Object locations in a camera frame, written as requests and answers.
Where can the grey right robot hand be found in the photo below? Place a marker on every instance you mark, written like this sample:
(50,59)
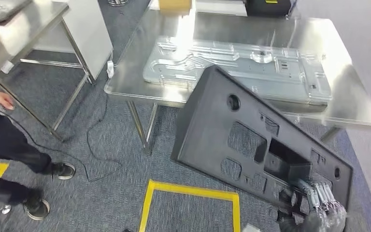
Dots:
(320,221)

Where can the black plastic plate bracket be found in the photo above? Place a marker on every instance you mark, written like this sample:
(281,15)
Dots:
(204,134)

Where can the grey sheet part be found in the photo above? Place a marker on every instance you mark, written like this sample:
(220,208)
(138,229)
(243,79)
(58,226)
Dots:
(3,9)

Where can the steel workbench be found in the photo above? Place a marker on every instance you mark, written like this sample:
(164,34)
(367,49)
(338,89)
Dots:
(131,73)

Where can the person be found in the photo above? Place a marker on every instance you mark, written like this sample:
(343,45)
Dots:
(3,141)

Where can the steel side table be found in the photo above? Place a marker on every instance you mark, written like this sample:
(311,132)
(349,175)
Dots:
(22,35)

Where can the white desk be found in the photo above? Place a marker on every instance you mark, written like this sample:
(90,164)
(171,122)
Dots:
(89,38)

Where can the white power strip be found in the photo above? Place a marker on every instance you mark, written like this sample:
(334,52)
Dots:
(110,69)

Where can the stamped silver metal plate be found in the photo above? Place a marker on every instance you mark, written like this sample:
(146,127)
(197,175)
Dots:
(204,64)

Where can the brown cardboard box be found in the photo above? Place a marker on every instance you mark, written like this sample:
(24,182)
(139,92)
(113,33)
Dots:
(174,5)

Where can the black case yellow label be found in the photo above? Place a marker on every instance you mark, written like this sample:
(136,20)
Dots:
(268,8)

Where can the white flat box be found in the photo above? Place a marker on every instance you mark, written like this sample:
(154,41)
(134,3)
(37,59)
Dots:
(220,8)

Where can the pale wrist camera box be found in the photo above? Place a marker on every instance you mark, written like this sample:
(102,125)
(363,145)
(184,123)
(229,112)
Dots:
(251,228)

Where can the chrome pedestal base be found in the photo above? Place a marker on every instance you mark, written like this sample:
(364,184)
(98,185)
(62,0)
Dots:
(118,2)

